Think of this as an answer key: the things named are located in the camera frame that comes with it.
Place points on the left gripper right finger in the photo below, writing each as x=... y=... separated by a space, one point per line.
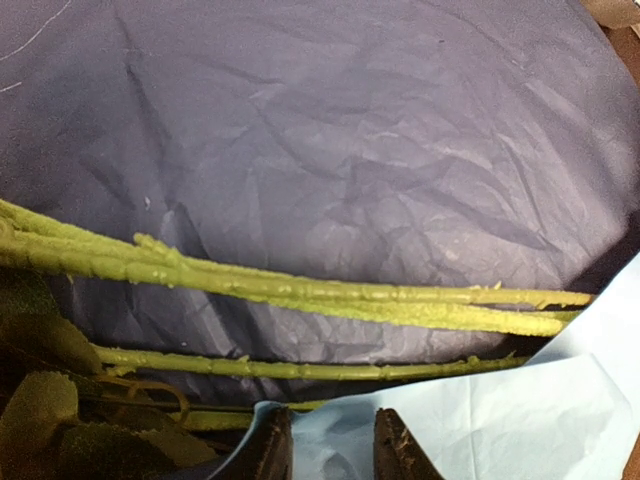
x=397 y=454

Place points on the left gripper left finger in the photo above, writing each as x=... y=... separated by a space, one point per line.
x=268 y=453

